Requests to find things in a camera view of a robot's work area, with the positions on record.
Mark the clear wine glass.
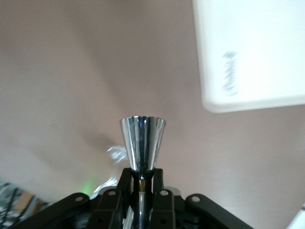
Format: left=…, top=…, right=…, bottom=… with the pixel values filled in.
left=92, top=145, right=127, bottom=194

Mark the silver metal jigger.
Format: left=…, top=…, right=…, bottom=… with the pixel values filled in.
left=119, top=115, right=167, bottom=229

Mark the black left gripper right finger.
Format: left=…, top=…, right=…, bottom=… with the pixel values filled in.
left=150, top=168, right=254, bottom=229

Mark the brown table cover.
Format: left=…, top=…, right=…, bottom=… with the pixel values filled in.
left=0, top=0, right=305, bottom=229

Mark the cream rabbit print tray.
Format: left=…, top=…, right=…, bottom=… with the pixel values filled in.
left=192, top=0, right=305, bottom=114

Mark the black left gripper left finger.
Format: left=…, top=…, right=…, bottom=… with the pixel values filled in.
left=9, top=168, right=132, bottom=229

